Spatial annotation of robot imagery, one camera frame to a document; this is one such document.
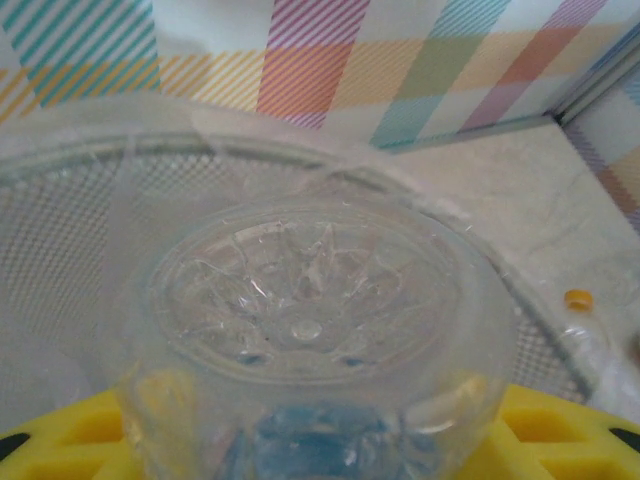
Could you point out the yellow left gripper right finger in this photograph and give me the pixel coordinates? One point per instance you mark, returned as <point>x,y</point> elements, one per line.
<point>565,445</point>

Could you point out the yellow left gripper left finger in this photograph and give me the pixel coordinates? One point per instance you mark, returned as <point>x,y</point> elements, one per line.
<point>60,445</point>

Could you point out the orange cap bottle orange label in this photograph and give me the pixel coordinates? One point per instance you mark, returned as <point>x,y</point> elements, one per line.
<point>579,300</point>

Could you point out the clear bottle bluish inside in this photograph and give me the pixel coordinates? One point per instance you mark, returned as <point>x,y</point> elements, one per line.
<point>300,310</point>

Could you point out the translucent plastic bin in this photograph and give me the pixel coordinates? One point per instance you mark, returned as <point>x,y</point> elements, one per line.
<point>50,240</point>

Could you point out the aluminium frame post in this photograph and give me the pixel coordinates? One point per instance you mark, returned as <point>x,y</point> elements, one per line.
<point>600,80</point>

